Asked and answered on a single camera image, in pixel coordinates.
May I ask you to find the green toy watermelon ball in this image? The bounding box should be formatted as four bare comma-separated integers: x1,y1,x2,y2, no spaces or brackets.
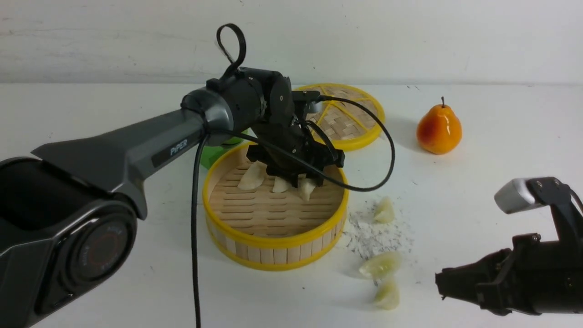
199,137,244,169

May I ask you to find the orange toy pear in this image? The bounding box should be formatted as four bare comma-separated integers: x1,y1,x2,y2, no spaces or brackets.
416,96,463,155

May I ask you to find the white dumpling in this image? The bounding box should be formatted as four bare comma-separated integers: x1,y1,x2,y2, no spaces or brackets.
271,176,292,193
297,177,317,202
237,161,267,190

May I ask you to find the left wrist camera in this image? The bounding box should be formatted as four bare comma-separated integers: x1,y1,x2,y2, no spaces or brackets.
291,91,323,116

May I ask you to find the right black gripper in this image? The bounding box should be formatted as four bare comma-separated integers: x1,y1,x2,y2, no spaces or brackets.
435,233,583,316

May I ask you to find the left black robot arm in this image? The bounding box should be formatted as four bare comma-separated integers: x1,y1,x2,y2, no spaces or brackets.
1,68,344,328

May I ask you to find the bamboo steamer tray yellow rim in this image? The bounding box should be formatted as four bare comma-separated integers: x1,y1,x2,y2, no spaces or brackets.
202,144,348,271

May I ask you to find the pale green dumpling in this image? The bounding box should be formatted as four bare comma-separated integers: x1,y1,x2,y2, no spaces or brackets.
373,277,400,311
358,251,402,280
373,196,395,224

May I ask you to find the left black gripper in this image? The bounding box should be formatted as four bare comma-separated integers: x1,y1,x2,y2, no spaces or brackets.
246,116,345,187

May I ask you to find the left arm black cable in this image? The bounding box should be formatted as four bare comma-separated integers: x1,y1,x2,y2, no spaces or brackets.
190,23,396,328

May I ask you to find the woven bamboo steamer lid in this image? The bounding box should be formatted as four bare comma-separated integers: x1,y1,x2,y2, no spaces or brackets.
297,83,385,152

